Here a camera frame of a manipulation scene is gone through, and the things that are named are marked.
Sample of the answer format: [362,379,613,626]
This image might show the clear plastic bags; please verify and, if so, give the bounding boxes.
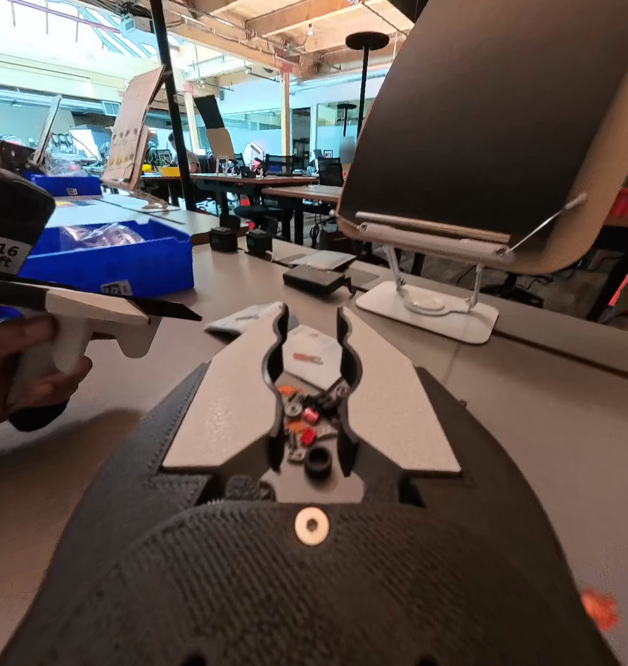
[59,223,144,249]

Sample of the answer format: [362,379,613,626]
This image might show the wooden office desk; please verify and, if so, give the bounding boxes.
[139,172,320,210]
[262,185,346,245]

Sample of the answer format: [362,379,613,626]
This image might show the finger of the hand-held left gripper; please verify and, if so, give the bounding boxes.
[93,323,162,361]
[46,286,203,327]

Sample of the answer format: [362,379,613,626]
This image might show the black brown board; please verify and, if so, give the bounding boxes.
[194,94,235,168]

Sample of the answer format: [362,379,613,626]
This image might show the lego instruction booklet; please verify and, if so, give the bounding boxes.
[205,301,346,391]

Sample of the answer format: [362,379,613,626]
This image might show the black floor lamp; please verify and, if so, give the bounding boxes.
[345,31,395,142]

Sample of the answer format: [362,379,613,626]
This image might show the grey desk cable flap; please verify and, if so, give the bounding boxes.
[275,250,379,288]

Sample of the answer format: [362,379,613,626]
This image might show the large black lego tyre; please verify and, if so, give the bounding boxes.
[304,445,336,477]

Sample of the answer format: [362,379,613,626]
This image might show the small blue plastic bin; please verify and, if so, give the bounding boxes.
[25,173,104,198]

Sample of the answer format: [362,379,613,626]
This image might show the pile of lego pieces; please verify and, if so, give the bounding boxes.
[272,377,351,464]

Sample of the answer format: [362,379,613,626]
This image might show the black power adapter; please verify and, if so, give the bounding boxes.
[283,264,348,296]

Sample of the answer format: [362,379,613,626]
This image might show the large blue plastic bin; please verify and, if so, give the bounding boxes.
[18,220,195,298]

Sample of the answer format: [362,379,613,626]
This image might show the black pillar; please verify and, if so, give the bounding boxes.
[148,0,197,211]

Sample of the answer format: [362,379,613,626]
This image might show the cardboard sign with stand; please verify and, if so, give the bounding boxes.
[102,65,183,210]

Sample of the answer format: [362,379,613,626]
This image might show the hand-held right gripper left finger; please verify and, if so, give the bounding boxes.
[162,302,290,474]

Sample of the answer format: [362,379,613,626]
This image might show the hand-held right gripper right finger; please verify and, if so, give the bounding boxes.
[336,306,461,478]

